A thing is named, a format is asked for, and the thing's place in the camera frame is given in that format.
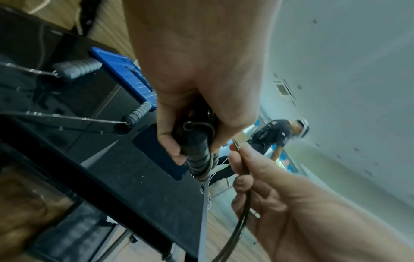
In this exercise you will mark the person's left hand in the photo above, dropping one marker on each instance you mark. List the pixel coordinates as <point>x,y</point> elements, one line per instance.
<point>200,51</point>

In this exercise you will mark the person's right hand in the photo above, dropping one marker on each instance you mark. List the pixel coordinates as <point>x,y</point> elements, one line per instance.
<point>297,204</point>

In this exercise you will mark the person's right forearm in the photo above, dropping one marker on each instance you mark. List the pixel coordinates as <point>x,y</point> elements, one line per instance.
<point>388,235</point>

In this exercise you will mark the blue plastic box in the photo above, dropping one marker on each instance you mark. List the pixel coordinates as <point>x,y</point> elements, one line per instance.
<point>124,74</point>

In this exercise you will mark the ceiling air conditioner vent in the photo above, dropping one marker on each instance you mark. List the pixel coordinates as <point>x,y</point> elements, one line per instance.
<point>284,89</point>

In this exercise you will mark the dark blue flat case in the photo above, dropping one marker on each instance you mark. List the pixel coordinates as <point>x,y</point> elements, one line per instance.
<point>152,145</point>

